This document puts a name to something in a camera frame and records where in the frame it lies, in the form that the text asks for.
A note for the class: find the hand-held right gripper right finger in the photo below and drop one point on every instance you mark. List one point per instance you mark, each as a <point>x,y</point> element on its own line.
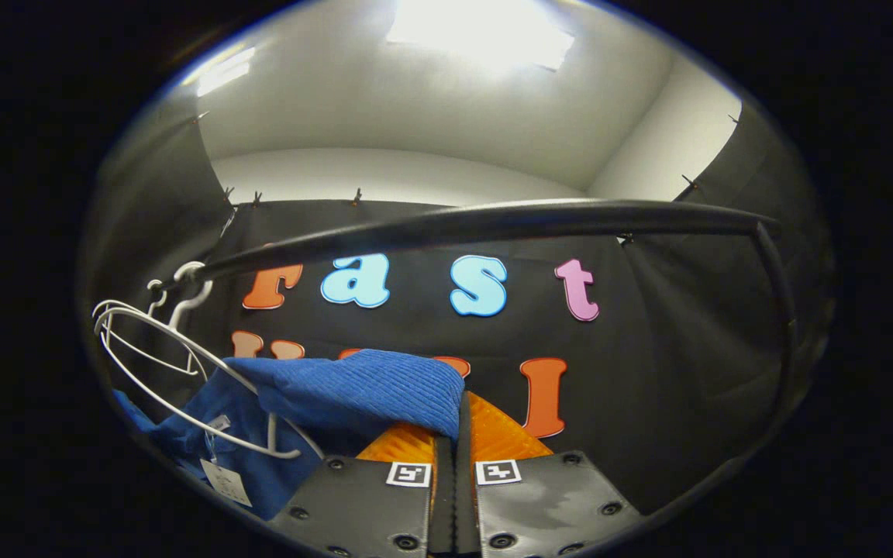
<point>539,496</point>

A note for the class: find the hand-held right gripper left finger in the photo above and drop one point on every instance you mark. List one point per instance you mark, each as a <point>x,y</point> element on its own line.
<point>369,504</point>

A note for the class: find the white paper garment tag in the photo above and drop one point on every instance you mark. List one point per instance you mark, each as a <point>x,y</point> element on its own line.
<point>225,482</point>

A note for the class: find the white plastic clothes hanger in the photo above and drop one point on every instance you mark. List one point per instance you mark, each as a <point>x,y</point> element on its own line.
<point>206,288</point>
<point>158,287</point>

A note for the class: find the black backdrop cloth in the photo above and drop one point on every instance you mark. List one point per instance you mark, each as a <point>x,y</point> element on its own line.
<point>671,372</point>

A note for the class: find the row of black cloth clips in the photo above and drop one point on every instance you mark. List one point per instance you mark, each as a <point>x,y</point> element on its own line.
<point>356,196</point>

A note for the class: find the small ceiling light panel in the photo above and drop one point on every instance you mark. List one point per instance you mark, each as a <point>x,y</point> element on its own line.
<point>223,71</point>

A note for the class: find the large ceiling light panel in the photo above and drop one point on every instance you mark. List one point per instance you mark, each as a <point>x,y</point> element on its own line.
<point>481,31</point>

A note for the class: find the black metal clothes rail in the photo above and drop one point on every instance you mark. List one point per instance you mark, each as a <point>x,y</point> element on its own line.
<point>493,219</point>

